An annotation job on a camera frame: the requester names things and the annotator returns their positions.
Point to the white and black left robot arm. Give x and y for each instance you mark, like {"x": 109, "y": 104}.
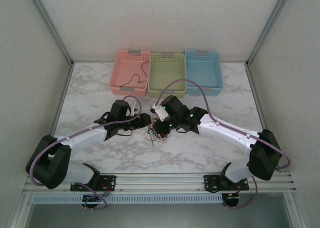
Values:
{"x": 82, "y": 140}

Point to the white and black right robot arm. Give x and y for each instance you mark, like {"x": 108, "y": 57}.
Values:
{"x": 225, "y": 132}

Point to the green plastic basket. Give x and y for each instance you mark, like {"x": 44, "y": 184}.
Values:
{"x": 167, "y": 75}

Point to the pink plastic basket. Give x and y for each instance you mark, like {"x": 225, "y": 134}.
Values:
{"x": 127, "y": 72}

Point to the blue plastic basket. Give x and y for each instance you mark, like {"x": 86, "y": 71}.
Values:
{"x": 203, "y": 72}

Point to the small black controller board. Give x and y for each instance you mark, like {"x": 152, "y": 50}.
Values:
{"x": 231, "y": 196}
{"x": 93, "y": 199}

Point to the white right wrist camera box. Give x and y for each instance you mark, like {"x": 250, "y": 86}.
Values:
{"x": 160, "y": 112}

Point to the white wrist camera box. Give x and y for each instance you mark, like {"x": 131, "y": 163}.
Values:
{"x": 160, "y": 112}
{"x": 133, "y": 109}

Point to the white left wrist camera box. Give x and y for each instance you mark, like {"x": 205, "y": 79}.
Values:
{"x": 133, "y": 109}

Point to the aluminium mounting rail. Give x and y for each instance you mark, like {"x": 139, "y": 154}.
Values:
{"x": 160, "y": 181}

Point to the aluminium table back rail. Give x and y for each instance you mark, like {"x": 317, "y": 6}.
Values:
{"x": 92, "y": 61}

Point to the aluminium frame post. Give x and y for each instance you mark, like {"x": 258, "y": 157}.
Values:
{"x": 50, "y": 25}
{"x": 275, "y": 20}

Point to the aluminium frame leg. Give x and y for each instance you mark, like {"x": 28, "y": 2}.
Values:
{"x": 296, "y": 210}
{"x": 20, "y": 210}

